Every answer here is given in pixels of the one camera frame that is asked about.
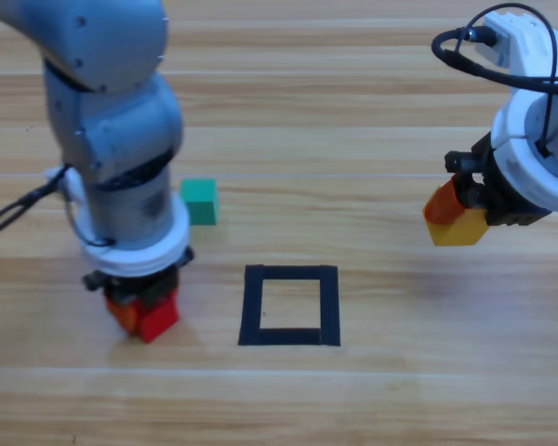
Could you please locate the yellow wooden cube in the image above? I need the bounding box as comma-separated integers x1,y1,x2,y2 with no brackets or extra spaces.
425,207,489,247

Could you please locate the black tape square outline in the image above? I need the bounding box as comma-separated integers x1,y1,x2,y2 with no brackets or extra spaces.
237,264,342,348

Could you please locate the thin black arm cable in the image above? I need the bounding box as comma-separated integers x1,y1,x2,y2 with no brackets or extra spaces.
464,3,558,159

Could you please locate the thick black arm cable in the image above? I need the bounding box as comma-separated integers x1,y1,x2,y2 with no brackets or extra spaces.
0,163,117,248
431,26,558,97

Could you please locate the red wooden cube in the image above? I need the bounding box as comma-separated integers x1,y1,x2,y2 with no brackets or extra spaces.
137,290,181,344

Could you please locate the green wooden cube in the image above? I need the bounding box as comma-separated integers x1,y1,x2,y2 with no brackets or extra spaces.
179,178,220,228

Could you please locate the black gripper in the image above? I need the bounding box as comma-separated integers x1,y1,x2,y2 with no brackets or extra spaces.
422,132,554,229
82,248,195,336

